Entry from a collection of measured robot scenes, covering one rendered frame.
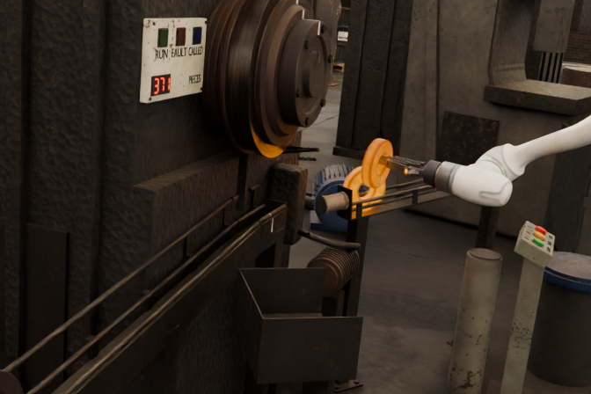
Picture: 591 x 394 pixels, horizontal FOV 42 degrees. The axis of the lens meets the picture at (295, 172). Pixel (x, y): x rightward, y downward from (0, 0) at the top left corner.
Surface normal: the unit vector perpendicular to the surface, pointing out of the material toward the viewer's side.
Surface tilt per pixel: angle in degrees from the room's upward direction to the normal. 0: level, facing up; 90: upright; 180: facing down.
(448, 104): 90
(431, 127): 90
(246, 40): 68
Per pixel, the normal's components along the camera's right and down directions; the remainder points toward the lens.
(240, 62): -0.33, 0.06
